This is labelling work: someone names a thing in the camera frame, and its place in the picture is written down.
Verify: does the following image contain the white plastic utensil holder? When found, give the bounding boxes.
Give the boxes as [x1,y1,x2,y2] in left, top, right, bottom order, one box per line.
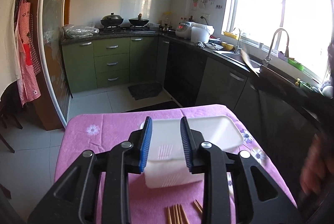
[144,116,243,189]

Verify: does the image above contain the light bamboo chopstick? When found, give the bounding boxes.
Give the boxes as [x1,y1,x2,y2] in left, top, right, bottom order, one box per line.
[170,205,177,224]
[174,204,183,224]
[179,204,190,224]
[166,207,173,224]

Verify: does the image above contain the clear plastic spoon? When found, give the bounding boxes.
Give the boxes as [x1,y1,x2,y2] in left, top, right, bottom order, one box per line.
[240,50,261,76]

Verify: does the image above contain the green kitchen cabinets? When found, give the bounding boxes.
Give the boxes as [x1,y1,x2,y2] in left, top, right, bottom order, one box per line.
[61,0,193,95]

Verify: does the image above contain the chrome kitchen faucet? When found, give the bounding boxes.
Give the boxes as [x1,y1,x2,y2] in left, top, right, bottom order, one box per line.
[263,27,290,67]

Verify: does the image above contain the person's right hand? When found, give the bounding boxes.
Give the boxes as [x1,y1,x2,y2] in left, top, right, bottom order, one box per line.
[300,135,326,196]

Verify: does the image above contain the purple floral tablecloth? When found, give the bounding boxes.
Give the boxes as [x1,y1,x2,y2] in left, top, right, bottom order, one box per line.
[55,104,291,223]

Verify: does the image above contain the dark floor mat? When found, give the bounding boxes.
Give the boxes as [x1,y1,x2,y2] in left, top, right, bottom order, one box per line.
[128,83,162,100]

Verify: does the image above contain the small chrome tap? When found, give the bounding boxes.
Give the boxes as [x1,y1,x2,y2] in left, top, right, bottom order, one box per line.
[233,27,242,54]

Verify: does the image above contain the white plastic container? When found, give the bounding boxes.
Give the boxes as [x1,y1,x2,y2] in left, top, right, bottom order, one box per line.
[190,23,215,43]

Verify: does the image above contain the white rice cooker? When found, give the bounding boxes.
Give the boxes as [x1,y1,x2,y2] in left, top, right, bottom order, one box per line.
[175,21,193,39]

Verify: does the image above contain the gas stove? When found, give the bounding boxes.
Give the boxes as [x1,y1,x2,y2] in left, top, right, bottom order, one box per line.
[99,26,156,34]

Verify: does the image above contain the black lidded wok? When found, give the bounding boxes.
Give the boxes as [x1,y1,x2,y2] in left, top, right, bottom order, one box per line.
[100,13,123,28]

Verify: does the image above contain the plastic bag on counter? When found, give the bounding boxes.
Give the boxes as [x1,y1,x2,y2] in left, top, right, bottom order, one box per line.
[62,22,100,39]

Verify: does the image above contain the pink checkered apron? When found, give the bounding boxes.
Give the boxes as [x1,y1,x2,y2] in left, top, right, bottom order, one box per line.
[15,0,42,105]

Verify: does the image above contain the white hanging cloth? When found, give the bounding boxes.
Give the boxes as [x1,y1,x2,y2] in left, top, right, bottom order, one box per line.
[0,0,20,93]

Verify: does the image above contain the black wok with handle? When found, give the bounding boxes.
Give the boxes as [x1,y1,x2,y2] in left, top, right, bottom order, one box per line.
[129,13,149,27]

